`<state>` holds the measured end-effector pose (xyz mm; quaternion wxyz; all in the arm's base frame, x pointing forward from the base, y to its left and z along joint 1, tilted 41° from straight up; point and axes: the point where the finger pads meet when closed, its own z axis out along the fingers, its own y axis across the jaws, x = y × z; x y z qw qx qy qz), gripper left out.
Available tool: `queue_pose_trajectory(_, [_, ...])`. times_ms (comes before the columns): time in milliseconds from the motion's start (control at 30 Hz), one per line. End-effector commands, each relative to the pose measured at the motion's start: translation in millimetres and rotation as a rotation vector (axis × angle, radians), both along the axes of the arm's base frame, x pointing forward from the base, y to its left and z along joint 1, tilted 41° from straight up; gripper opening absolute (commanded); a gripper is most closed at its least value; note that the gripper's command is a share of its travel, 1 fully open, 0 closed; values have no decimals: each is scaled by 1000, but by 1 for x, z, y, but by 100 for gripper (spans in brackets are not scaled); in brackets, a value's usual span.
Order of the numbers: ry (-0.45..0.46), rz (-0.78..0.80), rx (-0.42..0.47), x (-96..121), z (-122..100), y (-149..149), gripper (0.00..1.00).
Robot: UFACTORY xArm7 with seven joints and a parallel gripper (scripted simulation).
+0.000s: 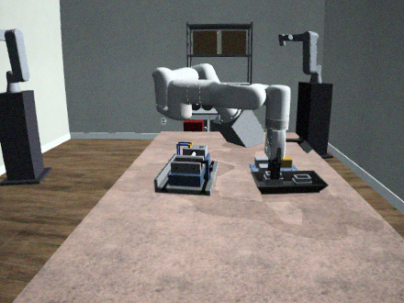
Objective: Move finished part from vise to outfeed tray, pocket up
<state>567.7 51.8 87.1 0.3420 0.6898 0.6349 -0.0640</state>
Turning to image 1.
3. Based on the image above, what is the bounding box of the small yellow block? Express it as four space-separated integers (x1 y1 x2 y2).
281 156 292 168

